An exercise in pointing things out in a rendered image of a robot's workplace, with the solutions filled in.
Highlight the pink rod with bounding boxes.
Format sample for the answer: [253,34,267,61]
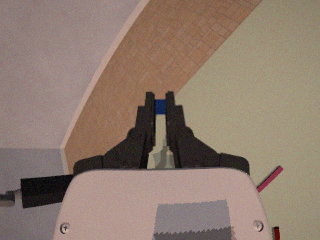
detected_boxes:
[257,166,284,193]

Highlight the dark red rod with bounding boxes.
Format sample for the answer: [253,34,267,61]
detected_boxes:
[274,227,280,240]

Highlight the small blue block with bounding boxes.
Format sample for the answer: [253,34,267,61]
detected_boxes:
[155,99,166,115]

